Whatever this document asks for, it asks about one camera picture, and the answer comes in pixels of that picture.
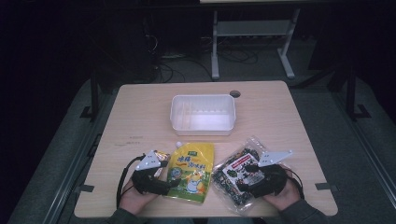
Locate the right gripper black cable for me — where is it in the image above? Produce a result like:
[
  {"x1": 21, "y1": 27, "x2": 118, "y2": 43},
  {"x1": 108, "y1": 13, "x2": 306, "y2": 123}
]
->
[{"x1": 284, "y1": 167, "x2": 305, "y2": 201}]

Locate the clear bag of dark snacks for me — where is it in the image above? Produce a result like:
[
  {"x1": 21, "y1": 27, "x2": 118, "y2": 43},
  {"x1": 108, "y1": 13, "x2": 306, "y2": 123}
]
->
[{"x1": 210, "y1": 135, "x2": 269, "y2": 217}]

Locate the person's right hand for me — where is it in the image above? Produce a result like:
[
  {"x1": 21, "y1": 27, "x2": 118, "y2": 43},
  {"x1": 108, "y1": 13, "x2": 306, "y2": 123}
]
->
[{"x1": 262, "y1": 175, "x2": 303, "y2": 212}]

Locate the yellow spout pouch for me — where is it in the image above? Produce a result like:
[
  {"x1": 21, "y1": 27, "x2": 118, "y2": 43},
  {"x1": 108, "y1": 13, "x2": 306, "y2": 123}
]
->
[{"x1": 164, "y1": 141, "x2": 216, "y2": 205}]

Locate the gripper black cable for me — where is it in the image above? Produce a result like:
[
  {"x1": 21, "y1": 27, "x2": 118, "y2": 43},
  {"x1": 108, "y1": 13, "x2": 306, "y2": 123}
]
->
[
  {"x1": 116, "y1": 154, "x2": 146, "y2": 209},
  {"x1": 284, "y1": 167, "x2": 305, "y2": 201}
]

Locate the black metal stand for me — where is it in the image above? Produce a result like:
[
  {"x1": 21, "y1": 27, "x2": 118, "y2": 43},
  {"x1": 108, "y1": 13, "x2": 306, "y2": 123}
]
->
[
  {"x1": 79, "y1": 70, "x2": 101, "y2": 122},
  {"x1": 345, "y1": 66, "x2": 372, "y2": 121}
]

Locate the small gold snack packet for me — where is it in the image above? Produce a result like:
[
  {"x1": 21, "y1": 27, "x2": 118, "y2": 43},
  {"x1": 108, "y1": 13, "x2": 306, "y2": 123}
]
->
[{"x1": 152, "y1": 149, "x2": 172, "y2": 179}]

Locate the white metal table frame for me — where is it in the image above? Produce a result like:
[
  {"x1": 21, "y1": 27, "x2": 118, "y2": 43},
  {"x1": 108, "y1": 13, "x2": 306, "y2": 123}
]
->
[{"x1": 210, "y1": 8, "x2": 302, "y2": 81}]

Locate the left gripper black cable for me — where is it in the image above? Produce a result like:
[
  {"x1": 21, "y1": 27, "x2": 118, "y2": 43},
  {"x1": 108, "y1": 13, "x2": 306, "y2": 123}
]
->
[{"x1": 116, "y1": 154, "x2": 146, "y2": 209}]

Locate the person's left hand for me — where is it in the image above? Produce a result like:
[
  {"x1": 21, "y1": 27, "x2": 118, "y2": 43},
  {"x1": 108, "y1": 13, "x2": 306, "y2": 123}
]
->
[{"x1": 119, "y1": 178, "x2": 161, "y2": 216}]

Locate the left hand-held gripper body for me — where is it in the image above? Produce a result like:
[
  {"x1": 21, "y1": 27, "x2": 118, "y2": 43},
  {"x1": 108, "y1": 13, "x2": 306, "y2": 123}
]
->
[{"x1": 132, "y1": 149, "x2": 171, "y2": 196}]

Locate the white plastic container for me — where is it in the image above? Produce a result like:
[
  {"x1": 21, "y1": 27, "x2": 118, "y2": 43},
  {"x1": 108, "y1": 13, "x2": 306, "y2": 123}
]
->
[{"x1": 169, "y1": 93, "x2": 236, "y2": 137}]

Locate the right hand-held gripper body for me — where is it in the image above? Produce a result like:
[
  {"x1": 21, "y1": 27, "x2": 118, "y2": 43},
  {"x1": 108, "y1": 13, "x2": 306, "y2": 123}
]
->
[{"x1": 247, "y1": 149, "x2": 294, "y2": 199}]

